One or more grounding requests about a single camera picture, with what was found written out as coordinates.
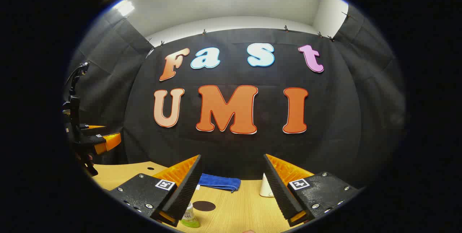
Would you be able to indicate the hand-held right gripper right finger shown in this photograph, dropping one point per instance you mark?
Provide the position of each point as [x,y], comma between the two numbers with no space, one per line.
[281,193]

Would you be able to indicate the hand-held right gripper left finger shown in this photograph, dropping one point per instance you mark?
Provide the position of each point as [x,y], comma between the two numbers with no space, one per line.
[182,193]

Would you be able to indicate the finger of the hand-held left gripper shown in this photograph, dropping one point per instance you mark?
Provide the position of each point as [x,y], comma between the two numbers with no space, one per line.
[92,127]
[110,143]

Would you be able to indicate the dark round coaster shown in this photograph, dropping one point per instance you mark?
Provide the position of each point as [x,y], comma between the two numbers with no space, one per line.
[205,206]

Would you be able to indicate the green white water bottle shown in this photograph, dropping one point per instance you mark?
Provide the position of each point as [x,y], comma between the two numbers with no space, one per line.
[189,219]

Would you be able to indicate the cream white toaster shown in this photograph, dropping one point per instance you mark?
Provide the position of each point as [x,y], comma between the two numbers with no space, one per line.
[266,188]

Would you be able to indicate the blue folded towel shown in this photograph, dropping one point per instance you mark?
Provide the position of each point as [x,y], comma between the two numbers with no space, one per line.
[218,181]

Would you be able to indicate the black backdrop cloth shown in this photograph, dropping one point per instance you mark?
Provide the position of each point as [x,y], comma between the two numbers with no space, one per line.
[325,146]

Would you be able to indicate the small ceiling light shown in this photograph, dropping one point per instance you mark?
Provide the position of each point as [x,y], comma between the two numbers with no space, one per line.
[124,8]

